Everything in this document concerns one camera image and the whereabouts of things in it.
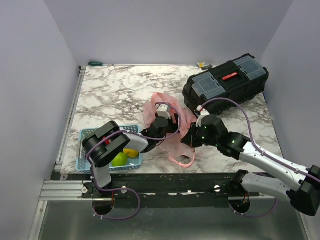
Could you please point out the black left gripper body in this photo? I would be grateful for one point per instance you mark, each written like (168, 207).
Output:
(172, 128)

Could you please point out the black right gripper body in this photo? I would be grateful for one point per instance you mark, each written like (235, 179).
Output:
(198, 136)

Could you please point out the pink plastic bag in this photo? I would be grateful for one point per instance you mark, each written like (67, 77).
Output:
(178, 153)

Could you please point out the yellow fake mango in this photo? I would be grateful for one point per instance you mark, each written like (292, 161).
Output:
(131, 153)

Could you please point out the green fake fruit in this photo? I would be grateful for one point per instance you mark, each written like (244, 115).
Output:
(120, 160)

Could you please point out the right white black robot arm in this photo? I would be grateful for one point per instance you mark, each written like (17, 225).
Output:
(295, 183)

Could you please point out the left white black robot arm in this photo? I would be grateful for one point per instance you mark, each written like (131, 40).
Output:
(108, 141)

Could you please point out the yellow and black bit set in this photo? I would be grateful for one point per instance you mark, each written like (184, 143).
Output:
(204, 66)

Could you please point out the black plastic toolbox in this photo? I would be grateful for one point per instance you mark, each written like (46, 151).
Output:
(239, 80)

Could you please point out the light blue plastic basket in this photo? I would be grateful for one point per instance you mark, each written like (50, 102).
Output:
(82, 164)

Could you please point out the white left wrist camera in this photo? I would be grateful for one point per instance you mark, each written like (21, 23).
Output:
(163, 110)

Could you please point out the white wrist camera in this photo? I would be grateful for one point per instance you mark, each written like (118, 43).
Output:
(202, 114)
(163, 110)

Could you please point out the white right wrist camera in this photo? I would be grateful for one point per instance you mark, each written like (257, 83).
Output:
(202, 114)

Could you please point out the black mounting base plate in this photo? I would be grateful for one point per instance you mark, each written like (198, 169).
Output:
(161, 190)

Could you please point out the green handled screwdriver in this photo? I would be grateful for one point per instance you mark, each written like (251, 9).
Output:
(98, 64)

